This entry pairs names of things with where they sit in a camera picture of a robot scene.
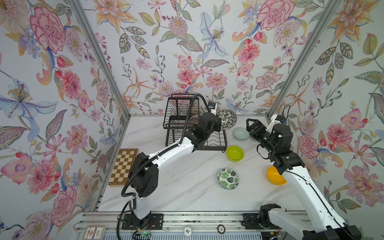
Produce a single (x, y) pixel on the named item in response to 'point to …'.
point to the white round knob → (187, 231)
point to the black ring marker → (221, 229)
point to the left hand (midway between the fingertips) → (220, 116)
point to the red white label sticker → (95, 232)
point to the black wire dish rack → (181, 112)
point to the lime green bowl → (234, 153)
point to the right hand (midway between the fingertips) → (251, 123)
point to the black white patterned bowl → (228, 118)
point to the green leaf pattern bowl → (228, 179)
